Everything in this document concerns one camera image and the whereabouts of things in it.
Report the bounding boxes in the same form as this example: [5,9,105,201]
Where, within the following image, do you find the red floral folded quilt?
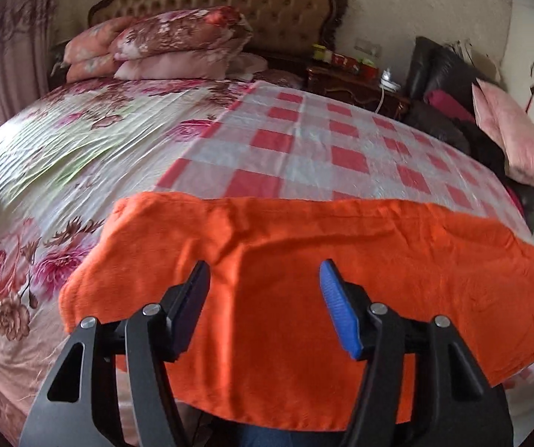
[109,7,255,63]

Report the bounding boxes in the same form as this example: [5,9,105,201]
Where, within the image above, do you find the pink cushion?
[472,78,534,191]

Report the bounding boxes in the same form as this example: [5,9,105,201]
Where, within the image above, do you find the red cloth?
[424,89,475,124]

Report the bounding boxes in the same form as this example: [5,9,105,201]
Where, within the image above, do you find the pink folded quilt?
[63,16,137,83]

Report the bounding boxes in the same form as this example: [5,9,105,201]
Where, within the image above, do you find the pink curtain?
[0,0,63,140]

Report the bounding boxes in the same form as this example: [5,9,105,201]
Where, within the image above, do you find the person's leg in jeans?
[236,424,356,447]

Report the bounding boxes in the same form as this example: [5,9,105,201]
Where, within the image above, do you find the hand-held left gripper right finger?
[319,259,514,447]

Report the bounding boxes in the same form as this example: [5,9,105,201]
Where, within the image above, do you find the floral bed sheet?
[0,77,258,447]

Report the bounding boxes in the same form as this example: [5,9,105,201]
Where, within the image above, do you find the black leather chair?
[404,36,534,234]

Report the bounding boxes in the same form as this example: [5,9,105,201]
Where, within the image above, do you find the carved wooden nightstand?
[305,64,412,119]

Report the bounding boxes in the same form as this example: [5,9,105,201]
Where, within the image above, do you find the red checkered plastic sheet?
[155,80,534,252]

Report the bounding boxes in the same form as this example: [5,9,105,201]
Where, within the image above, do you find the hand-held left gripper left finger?
[19,261,212,447]

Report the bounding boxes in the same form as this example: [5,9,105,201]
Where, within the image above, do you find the orange fleece blanket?
[58,192,534,433]

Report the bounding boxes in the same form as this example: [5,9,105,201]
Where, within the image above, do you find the pale pink pillow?
[113,51,268,80]

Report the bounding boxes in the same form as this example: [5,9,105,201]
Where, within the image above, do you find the tufted brown headboard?
[88,0,349,57]

